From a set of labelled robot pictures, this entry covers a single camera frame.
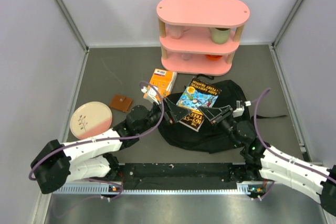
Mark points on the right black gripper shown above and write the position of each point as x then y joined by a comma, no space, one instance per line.
215,115

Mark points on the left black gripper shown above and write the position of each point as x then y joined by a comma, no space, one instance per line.
173,112

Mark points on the black student backpack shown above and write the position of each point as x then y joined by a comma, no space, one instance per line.
209,138

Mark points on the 169-storey treehouse book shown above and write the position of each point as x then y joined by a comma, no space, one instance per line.
197,94

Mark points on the orange paperback book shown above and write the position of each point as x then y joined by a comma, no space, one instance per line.
163,81

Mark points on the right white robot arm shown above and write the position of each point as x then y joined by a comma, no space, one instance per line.
314,181

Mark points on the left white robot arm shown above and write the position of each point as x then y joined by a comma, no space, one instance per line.
60,163

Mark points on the brown leather wallet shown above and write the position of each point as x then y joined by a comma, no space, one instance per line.
120,103

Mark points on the clear glass cup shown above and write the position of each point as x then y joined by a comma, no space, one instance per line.
186,56

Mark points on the orange bowl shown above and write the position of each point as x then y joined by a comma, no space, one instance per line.
214,57

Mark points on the green mug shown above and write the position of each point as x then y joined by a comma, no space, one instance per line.
219,35

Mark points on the pink mug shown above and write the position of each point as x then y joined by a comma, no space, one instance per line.
177,31

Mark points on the pink three-tier shelf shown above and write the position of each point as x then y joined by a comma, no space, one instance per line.
200,15

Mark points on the cream floral plate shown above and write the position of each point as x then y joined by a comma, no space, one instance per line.
90,119

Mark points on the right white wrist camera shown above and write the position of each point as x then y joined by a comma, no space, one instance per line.
240,108

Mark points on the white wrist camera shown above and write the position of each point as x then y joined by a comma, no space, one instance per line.
240,108
150,94

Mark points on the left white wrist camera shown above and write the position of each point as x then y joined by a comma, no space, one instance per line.
150,94

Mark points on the grey cable duct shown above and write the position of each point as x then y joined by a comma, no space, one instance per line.
105,189

